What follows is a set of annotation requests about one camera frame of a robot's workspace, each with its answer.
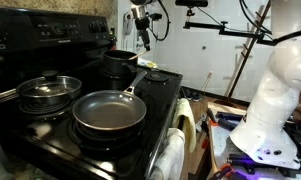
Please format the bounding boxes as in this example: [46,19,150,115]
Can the black floor cables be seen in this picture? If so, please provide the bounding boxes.
[283,116,301,158]

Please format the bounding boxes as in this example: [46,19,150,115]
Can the black camera mount boom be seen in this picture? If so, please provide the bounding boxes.
[183,7,279,47]

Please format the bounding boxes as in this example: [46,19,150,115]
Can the small red black bottle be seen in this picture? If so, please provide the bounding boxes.
[109,28,118,51]

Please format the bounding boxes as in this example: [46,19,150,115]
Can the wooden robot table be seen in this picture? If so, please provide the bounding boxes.
[206,101,301,180]

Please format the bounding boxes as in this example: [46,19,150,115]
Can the black stereo camera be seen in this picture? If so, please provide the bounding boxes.
[174,0,209,8]

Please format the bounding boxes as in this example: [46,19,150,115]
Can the black saucepan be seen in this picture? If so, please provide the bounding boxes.
[102,49,139,79]

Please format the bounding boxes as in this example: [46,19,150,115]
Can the grey wall-mounted device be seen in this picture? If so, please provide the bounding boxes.
[122,11,134,36]

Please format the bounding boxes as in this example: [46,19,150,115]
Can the dark blue black tool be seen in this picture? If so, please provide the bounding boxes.
[216,111,248,132]

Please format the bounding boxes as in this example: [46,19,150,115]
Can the black electric stove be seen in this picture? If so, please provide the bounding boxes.
[0,4,184,180]

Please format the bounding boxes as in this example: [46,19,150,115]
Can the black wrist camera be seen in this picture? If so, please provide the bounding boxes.
[147,12,163,22]

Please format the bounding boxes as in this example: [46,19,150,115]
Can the wooden ladder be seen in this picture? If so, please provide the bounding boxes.
[224,0,273,99]

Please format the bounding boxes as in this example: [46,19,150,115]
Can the pair of dark shoes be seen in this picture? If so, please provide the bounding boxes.
[183,88,203,103]

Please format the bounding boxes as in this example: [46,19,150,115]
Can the yellow towel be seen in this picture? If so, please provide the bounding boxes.
[171,98,198,154]

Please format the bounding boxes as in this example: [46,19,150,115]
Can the steel pot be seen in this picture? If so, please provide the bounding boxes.
[16,75,83,108]

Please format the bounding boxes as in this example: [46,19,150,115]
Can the white towel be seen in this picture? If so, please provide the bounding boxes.
[149,127,186,180]

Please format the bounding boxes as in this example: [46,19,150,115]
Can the yellow sponge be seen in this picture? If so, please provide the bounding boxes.
[138,57,159,70]

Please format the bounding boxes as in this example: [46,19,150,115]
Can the black frying pan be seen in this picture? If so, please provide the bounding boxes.
[72,70,148,132]

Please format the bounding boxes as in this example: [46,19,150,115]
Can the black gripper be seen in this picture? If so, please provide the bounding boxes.
[134,16,152,52]

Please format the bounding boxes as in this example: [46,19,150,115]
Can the orange black clamp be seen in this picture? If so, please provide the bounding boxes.
[205,108,221,128]
[208,163,234,180]

